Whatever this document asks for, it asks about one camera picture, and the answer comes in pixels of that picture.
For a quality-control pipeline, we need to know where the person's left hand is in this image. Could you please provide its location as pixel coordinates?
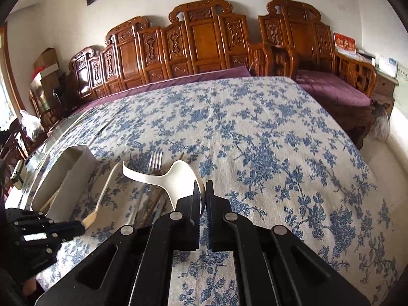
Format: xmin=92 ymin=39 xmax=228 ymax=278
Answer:
xmin=21 ymin=277 xmax=43 ymax=298

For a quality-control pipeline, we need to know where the carved wooden armchair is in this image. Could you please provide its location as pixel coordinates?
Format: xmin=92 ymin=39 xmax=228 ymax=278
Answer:
xmin=258 ymin=0 xmax=377 ymax=149

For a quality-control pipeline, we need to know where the purple sofa cushion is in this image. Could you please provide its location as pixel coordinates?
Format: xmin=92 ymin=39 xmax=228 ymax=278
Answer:
xmin=70 ymin=67 xmax=251 ymax=117

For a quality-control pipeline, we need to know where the white cardboard box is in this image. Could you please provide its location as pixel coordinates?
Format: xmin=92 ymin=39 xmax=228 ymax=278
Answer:
xmin=30 ymin=64 xmax=59 ymax=82

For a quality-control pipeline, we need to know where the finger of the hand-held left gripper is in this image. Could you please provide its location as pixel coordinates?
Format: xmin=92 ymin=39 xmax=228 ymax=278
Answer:
xmin=5 ymin=208 xmax=55 ymax=229
xmin=17 ymin=219 xmax=86 ymax=256

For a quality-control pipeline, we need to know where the brown cardboard box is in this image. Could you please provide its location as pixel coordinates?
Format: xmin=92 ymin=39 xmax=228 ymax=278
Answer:
xmin=33 ymin=48 xmax=59 ymax=69

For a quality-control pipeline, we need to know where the white ceramic spoon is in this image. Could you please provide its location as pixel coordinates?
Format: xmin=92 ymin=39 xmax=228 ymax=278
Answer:
xmin=123 ymin=160 xmax=205 ymax=214

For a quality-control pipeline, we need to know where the metal utensil box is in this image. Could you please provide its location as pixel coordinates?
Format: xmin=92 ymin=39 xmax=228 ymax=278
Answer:
xmin=30 ymin=145 xmax=98 ymax=224

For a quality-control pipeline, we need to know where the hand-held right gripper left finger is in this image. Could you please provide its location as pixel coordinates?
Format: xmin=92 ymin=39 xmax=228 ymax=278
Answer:
xmin=35 ymin=180 xmax=203 ymax=306

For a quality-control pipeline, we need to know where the purple armchair cushion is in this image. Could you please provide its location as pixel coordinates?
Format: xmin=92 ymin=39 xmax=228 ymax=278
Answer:
xmin=296 ymin=69 xmax=372 ymax=107

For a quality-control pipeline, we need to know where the pile of papers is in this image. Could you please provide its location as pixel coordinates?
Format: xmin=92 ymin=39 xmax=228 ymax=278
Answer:
xmin=355 ymin=48 xmax=377 ymax=62

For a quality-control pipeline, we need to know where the blue floral tablecloth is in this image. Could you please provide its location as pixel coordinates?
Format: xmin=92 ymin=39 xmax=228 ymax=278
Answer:
xmin=19 ymin=76 xmax=399 ymax=306

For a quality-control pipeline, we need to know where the wooden side table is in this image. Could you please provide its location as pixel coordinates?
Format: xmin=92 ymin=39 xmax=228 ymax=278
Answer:
xmin=371 ymin=73 xmax=399 ymax=118

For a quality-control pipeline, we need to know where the grey plastic bag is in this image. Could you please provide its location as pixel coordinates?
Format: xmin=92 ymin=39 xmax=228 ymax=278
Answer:
xmin=366 ymin=104 xmax=391 ymax=142

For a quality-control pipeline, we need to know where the white wall notice sheet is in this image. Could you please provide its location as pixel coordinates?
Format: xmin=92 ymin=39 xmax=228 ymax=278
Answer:
xmin=393 ymin=67 xmax=408 ymax=115

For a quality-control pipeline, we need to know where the carved wooden chair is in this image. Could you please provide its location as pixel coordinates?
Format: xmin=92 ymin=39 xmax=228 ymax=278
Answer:
xmin=0 ymin=124 xmax=32 ymax=166

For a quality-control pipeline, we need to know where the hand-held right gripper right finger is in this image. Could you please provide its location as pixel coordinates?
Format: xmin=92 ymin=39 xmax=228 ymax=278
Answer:
xmin=206 ymin=180 xmax=372 ymax=306

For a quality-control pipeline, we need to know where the white and blue box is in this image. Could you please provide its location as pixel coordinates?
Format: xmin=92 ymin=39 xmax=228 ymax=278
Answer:
xmin=376 ymin=54 xmax=399 ymax=79

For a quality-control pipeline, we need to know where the white plastic bag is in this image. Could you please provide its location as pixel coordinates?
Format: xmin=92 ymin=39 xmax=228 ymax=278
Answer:
xmin=20 ymin=110 xmax=45 ymax=141

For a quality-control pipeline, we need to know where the carved wooden sofa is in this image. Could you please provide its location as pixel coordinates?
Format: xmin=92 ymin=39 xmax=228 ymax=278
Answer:
xmin=68 ymin=0 xmax=298 ymax=103

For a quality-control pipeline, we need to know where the steel fork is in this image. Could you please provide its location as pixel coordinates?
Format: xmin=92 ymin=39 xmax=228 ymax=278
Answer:
xmin=148 ymin=151 xmax=164 ymax=176

